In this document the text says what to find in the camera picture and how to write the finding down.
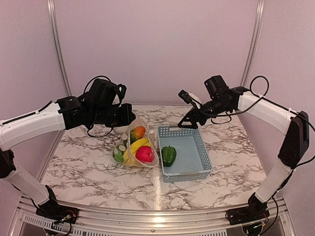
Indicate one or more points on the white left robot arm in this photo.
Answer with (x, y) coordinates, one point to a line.
(19, 129)

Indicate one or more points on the green toy watermelon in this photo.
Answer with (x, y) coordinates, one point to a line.
(118, 153)

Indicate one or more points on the red toy apple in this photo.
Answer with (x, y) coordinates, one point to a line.
(145, 154)

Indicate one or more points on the clear zip top bag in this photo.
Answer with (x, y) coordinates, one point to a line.
(125, 141)

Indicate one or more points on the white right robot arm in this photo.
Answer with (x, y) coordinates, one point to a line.
(293, 125)

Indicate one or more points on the left aluminium frame post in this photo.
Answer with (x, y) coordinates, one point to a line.
(58, 48)

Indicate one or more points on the aluminium front rail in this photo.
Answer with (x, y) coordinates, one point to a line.
(100, 221)

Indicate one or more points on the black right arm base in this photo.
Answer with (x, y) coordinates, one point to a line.
(255, 210)

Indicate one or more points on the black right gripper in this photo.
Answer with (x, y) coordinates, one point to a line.
(191, 119)

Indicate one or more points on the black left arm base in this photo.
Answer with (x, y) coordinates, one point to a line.
(53, 210)

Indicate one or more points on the green orange toy mango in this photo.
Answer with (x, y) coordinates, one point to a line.
(137, 133)

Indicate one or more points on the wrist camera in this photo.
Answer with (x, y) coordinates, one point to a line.
(190, 98)
(122, 89)

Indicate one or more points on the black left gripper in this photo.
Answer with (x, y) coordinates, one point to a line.
(126, 118)

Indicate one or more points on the green toy bell pepper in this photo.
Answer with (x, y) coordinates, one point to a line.
(168, 156)

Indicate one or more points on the aluminium frame post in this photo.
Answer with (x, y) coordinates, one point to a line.
(254, 42)
(58, 48)

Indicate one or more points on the right aluminium frame post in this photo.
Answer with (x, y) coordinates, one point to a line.
(254, 42)

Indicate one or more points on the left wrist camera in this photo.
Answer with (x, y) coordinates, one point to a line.
(122, 89)

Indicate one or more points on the yellow toy banana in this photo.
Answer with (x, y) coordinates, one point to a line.
(130, 161)

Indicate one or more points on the grey plastic basket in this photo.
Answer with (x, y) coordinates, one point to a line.
(192, 161)

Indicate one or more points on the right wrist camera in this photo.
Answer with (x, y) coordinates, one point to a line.
(190, 98)

